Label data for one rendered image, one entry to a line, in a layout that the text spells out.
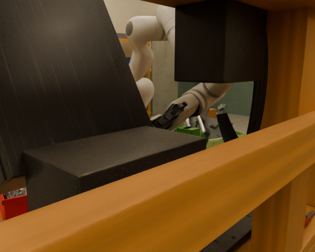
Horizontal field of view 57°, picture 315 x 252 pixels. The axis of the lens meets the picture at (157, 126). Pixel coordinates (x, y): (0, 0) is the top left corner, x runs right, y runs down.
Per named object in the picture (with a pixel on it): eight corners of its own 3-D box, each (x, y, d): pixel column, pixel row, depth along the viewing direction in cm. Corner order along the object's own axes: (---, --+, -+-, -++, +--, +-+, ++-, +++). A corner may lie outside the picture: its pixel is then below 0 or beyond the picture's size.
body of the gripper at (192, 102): (176, 105, 96) (154, 120, 89) (190, 85, 88) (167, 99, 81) (192, 121, 95) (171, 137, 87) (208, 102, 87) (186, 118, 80)
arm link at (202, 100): (180, 101, 97) (174, 105, 95) (192, 84, 90) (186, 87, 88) (197, 119, 95) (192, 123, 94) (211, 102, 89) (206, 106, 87)
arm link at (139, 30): (141, 104, 158) (112, 108, 151) (133, 88, 163) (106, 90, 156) (171, 28, 119) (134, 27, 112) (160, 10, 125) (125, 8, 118)
